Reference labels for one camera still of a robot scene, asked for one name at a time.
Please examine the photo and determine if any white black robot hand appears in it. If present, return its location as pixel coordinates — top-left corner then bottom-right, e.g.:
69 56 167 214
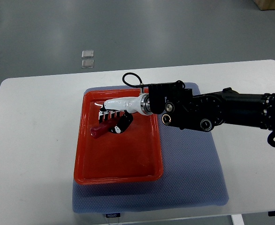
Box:
99 94 149 134

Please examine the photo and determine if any red chili pepper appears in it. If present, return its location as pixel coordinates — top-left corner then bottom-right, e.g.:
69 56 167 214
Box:
90 118 118 139

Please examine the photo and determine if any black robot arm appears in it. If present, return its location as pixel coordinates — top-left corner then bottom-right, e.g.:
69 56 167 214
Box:
99 81 275 133

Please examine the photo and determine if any red plastic tray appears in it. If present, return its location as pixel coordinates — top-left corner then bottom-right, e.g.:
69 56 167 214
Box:
74 88 163 185

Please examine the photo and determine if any upper metal floor plate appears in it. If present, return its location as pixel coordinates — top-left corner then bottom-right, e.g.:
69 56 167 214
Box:
81 50 94 59

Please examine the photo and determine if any blue-grey padded mat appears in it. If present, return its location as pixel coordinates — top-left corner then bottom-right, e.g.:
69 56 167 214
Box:
72 86 229 214

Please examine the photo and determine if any white table leg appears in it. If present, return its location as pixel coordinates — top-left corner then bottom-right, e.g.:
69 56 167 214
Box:
231 214 245 225

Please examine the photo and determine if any cardboard box corner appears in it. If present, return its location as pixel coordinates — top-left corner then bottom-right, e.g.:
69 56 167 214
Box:
253 0 275 11

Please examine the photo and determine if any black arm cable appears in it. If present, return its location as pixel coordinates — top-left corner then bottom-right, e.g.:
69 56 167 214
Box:
122 72 152 94

